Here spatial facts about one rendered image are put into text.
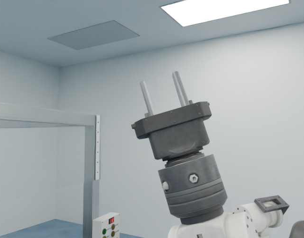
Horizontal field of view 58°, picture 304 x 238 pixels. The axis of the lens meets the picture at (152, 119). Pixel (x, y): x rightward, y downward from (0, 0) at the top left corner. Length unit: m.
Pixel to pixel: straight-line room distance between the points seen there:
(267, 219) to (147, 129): 0.42
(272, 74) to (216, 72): 0.71
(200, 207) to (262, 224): 0.33
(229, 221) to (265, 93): 3.38
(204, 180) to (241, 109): 3.40
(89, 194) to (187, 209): 1.15
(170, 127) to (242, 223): 0.16
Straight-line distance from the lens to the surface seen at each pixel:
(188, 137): 0.41
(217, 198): 0.40
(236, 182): 3.81
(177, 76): 0.44
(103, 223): 1.51
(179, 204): 0.40
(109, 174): 4.75
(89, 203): 1.51
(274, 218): 0.75
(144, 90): 0.43
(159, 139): 0.40
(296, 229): 0.91
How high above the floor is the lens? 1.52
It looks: 4 degrees up
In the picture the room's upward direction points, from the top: straight up
